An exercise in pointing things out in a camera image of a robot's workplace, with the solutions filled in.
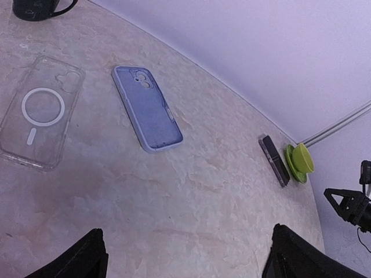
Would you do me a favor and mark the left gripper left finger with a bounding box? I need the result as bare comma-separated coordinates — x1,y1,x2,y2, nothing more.
26,228,109,278

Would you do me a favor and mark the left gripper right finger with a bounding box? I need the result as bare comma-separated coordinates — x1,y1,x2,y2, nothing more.
262,224,363,278

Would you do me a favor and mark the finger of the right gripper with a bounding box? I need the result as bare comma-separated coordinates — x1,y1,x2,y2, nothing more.
324,188,365,223

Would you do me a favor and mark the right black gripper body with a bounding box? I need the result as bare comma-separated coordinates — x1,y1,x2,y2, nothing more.
349,194,370,232

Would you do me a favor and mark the purple-edged black-screen phone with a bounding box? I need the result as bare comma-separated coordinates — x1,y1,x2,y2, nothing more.
259,134,290,188

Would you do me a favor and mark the clear case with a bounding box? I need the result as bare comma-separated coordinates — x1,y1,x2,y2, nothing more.
1,56,85,171

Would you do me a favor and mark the lavender phone case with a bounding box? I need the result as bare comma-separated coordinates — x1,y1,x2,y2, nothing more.
112,65,183,153

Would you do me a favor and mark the green bowl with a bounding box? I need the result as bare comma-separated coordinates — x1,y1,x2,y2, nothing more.
292,143,315,174

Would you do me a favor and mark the dark green mug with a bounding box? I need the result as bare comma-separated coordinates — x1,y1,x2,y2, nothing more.
12,0,78,21

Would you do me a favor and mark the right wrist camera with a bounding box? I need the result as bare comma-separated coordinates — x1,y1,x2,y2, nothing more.
359,160,370,197

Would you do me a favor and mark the right aluminium frame post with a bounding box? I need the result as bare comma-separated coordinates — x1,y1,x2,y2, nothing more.
303,101,370,147

